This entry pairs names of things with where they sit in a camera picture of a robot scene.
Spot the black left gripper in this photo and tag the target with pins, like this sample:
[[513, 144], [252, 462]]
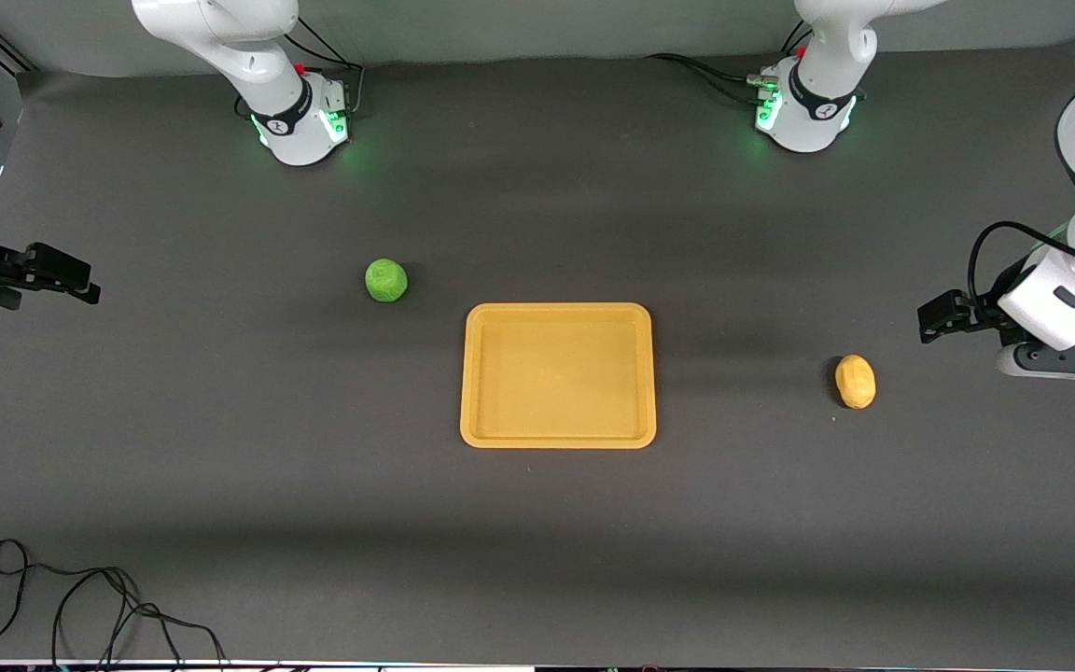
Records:
[[984, 315]]

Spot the yellow potato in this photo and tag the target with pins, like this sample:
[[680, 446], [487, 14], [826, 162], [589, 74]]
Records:
[[856, 382]]

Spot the green apple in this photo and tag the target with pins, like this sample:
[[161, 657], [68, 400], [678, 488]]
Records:
[[386, 281]]

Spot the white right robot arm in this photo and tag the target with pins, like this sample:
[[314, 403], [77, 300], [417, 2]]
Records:
[[267, 65]]

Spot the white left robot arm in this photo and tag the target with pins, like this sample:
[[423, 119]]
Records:
[[822, 56]]

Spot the yellow plastic tray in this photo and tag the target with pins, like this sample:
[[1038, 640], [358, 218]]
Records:
[[556, 378]]

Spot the dark grey table mat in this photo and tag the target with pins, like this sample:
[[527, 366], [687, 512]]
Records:
[[220, 448]]

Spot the aluminium frame rail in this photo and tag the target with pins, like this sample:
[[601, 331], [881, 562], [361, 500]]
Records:
[[7, 48]]

